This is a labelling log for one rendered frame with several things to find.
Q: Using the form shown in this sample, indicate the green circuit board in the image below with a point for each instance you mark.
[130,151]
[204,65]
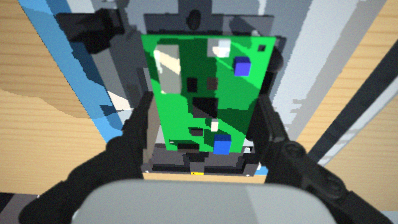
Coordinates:
[206,88]

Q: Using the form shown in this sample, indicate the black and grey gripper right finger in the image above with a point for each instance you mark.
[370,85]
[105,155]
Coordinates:
[287,164]

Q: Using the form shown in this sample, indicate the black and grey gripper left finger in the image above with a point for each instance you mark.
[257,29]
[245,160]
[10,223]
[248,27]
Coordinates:
[121,160]

